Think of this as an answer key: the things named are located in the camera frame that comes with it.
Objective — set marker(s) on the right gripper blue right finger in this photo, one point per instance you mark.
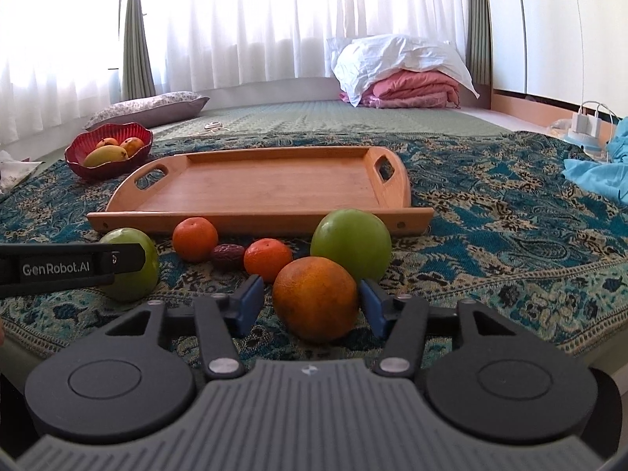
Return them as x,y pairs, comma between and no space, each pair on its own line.
380,309

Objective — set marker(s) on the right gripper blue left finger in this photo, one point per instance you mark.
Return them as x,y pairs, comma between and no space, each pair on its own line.
242,307

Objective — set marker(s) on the small tangerine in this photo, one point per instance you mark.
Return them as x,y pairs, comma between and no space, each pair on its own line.
267,257

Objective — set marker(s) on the dark red date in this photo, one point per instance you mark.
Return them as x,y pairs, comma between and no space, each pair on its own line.
228,256

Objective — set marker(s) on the large dull orange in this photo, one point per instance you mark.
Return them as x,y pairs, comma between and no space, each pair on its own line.
316,299

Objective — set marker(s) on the green apple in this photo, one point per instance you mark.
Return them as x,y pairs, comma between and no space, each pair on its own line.
358,241
132,286

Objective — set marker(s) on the medium tangerine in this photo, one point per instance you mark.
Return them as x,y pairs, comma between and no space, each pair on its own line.
194,238

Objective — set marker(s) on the white patterned cloth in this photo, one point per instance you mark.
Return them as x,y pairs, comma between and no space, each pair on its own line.
13,171

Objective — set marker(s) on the wooden serving tray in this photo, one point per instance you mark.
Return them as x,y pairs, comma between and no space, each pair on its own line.
265,191

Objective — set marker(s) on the red fruit bowl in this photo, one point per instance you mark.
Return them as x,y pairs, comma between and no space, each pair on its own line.
86,142

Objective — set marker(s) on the yellow mango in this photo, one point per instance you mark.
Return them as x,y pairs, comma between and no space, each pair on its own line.
103,155

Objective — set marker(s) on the orange fruit in bowl left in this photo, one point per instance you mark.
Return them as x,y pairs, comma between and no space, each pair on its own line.
107,141

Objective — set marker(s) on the orange fruit in bowl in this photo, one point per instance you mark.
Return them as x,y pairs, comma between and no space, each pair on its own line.
107,141
132,145

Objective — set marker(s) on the blue paisley blanket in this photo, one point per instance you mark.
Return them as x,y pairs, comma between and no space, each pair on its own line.
509,231

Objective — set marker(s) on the orange fruit in bowl right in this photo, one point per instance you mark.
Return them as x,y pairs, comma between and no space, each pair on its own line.
132,145

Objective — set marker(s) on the green quilted mat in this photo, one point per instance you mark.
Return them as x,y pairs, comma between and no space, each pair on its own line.
327,117

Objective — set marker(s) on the floral grey pillow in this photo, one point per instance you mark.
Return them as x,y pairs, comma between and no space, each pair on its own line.
151,111

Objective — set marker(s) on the pink folded blanket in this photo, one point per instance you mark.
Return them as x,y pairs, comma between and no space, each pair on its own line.
408,89

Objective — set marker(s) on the green drape left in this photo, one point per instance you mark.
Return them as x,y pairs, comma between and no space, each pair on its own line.
137,80

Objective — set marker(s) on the green drape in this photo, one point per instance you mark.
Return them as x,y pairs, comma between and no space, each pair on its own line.
479,45
137,80

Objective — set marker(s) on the white sheer curtain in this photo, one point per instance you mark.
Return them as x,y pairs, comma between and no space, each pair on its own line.
61,60

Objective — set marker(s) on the white pillow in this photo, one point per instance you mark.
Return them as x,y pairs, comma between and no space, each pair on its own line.
359,63

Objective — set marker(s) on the light blue cloth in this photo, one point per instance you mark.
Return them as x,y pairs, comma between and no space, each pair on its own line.
609,180

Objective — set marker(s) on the green drape right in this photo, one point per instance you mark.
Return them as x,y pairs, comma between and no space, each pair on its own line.
479,45

